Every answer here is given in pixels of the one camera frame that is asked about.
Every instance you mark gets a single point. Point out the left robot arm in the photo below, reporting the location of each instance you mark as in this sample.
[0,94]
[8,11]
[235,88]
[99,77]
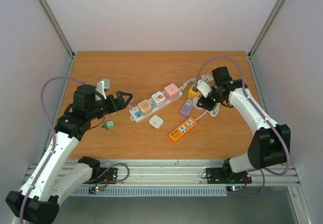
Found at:
[40,198]

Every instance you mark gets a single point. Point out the left small circuit board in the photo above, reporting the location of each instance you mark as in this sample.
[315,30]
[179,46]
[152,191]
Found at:
[95,190]

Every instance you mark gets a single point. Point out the white power strip pastel sockets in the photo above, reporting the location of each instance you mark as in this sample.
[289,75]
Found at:
[136,116]

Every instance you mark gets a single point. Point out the right small circuit board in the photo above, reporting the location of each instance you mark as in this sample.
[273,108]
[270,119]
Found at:
[235,188]

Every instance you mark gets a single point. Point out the small circuit board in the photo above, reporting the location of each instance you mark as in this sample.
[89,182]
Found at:
[235,188]
[95,190]

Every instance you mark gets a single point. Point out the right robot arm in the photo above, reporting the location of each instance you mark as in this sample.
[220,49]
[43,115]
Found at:
[270,144]

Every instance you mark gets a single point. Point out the beige cube socket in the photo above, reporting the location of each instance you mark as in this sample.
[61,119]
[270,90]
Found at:
[144,107]

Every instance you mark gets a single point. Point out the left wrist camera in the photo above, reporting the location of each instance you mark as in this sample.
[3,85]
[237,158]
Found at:
[103,86]

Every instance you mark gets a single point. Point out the purple power strip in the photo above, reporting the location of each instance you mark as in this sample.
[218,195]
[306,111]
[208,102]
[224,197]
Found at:
[187,108]

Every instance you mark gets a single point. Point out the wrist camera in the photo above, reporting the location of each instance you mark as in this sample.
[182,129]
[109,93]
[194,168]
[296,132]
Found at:
[203,87]
[103,86]

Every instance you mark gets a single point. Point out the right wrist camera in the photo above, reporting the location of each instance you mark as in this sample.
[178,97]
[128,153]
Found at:
[203,87]

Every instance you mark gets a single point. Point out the green small charger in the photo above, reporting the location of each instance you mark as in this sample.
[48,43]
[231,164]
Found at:
[108,125]

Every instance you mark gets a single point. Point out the orange power strip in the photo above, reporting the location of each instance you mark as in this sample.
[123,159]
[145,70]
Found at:
[183,129]

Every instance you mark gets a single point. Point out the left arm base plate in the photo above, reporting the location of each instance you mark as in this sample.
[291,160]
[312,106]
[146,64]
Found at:
[109,176]

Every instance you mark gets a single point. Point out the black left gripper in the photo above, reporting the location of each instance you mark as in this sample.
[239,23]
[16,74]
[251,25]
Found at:
[114,107]

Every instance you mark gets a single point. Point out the aluminium frame post left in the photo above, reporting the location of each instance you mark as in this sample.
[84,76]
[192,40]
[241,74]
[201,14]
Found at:
[44,4]

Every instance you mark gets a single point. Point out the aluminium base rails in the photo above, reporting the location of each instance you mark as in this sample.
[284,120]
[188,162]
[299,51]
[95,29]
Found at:
[173,172]

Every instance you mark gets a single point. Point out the aluminium frame post right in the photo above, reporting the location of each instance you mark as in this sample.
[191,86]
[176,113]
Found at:
[267,25]

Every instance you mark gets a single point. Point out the pink cube socket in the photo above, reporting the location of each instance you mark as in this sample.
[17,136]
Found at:
[171,91]

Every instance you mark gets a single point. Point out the grey slotted cable duct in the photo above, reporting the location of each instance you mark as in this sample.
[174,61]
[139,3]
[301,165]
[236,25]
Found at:
[114,192]

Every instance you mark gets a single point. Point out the yellow cube socket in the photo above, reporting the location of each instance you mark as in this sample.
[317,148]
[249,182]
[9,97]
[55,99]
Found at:
[192,93]

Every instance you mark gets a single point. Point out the white flat charger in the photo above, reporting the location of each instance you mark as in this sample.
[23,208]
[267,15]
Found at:
[156,121]

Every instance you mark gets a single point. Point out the white square charger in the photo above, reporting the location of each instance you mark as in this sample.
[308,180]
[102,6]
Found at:
[195,102]

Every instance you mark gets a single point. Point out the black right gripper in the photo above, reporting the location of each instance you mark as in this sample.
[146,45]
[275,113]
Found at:
[203,101]

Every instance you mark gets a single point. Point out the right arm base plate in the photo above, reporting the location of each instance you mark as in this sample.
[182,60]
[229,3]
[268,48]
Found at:
[216,175]

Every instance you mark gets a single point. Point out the white cube socket adapter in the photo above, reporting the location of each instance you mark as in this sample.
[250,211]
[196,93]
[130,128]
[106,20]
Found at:
[158,99]

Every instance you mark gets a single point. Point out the aluminium frame post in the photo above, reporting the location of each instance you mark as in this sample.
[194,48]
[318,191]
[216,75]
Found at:
[267,25]
[44,4]

